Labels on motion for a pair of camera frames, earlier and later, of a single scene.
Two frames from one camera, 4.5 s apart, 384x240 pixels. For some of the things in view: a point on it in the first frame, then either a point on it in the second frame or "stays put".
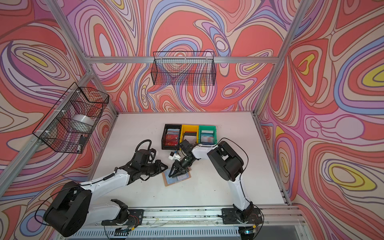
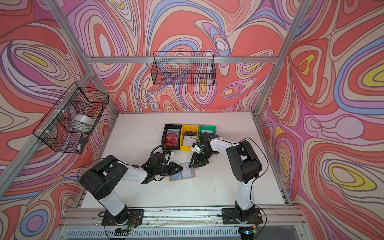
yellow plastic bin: (189, 128) stays put
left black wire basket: (67, 126) stays put
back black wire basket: (183, 68) stays put
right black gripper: (179, 169) → (197, 162)
